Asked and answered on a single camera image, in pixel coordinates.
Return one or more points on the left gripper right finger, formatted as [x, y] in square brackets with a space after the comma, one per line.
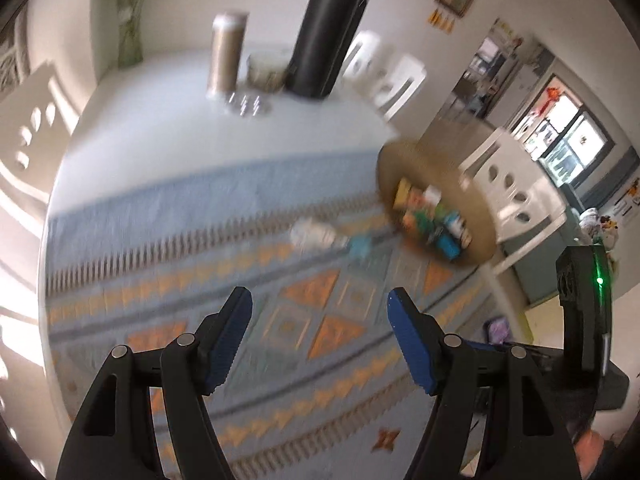
[525, 437]

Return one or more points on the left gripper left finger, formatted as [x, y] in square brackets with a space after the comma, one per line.
[113, 434]

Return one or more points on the blue lighter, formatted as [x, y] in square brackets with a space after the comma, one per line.
[448, 246]

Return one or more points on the light blue plastic toy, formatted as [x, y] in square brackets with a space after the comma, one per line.
[360, 247]

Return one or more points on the small white box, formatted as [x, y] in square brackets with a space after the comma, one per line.
[432, 196]

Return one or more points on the white plastic toy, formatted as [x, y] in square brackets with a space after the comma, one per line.
[307, 234]

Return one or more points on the pink eraser block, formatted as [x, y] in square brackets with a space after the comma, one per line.
[409, 222]

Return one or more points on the yellow lighter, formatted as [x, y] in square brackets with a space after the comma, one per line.
[402, 196]

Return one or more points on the person right hand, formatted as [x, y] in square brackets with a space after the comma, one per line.
[592, 451]

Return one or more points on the smartphone with lit screen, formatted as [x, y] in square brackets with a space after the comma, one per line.
[497, 330]

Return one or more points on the white chair near right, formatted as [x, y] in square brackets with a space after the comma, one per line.
[519, 193]

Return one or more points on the white chair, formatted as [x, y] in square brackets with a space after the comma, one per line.
[37, 122]
[381, 74]
[519, 193]

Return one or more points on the patterned blue table mat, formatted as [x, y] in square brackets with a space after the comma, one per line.
[319, 388]

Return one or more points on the woven brown round basket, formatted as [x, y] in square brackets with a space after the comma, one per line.
[438, 210]

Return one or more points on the white chair far left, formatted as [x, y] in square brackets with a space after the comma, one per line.
[37, 122]

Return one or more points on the white chair far right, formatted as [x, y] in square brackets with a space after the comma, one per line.
[381, 74]

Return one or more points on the beige steel thermos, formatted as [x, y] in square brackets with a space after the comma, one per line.
[228, 32]

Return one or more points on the tall black thermos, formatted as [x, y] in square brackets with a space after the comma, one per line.
[323, 40]

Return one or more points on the glass bowl with handle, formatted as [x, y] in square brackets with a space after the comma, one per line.
[266, 70]

